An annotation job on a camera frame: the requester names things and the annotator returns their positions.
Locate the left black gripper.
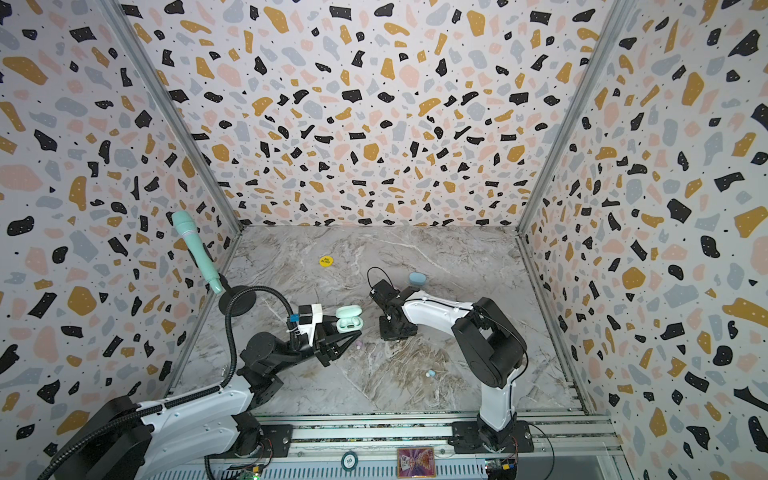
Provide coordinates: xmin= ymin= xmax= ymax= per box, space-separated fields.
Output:
xmin=272 ymin=317 xmax=361 ymax=377

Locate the mint green earbud case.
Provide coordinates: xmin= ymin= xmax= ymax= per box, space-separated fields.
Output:
xmin=335 ymin=305 xmax=363 ymax=333

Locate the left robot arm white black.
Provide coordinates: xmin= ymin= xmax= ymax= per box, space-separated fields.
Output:
xmin=53 ymin=325 xmax=360 ymax=479

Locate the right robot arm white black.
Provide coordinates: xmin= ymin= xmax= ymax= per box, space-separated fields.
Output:
xmin=370 ymin=280 xmax=528 ymax=432

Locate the blue earbud case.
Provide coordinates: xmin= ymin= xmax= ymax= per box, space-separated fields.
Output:
xmin=408 ymin=272 xmax=427 ymax=287

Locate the black round microphone stand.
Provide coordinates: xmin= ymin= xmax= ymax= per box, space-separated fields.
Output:
xmin=218 ymin=281 xmax=257 ymax=317

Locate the round white badge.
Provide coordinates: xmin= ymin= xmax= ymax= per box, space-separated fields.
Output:
xmin=341 ymin=451 xmax=358 ymax=472

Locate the pink square card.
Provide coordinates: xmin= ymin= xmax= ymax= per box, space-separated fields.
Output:
xmin=396 ymin=447 xmax=437 ymax=479

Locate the mint green microphone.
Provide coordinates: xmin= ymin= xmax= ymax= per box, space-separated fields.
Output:
xmin=171 ymin=211 xmax=225 ymax=295

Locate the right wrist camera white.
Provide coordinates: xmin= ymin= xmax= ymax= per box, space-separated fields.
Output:
xmin=370 ymin=279 xmax=401 ymax=311

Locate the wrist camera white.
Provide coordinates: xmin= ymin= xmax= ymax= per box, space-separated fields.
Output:
xmin=370 ymin=279 xmax=401 ymax=311
xmin=288 ymin=303 xmax=323 ymax=346

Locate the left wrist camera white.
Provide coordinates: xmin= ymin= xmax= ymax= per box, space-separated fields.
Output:
xmin=288 ymin=303 xmax=323 ymax=346

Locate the black corrugated cable hose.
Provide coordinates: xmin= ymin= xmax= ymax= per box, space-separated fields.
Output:
xmin=35 ymin=285 xmax=298 ymax=480

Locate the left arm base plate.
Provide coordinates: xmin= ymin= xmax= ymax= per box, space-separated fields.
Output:
xmin=212 ymin=424 xmax=294 ymax=462

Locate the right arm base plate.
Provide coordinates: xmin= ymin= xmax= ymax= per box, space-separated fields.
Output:
xmin=447 ymin=418 xmax=534 ymax=454

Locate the right aluminium corner post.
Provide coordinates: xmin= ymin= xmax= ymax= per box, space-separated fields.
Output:
xmin=517 ymin=0 xmax=637 ymax=235

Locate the aluminium corner post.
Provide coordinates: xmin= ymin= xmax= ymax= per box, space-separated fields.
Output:
xmin=96 ymin=0 xmax=243 ymax=234
xmin=517 ymin=0 xmax=637 ymax=235

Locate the left aluminium corner post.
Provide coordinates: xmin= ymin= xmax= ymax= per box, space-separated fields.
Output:
xmin=96 ymin=0 xmax=243 ymax=234

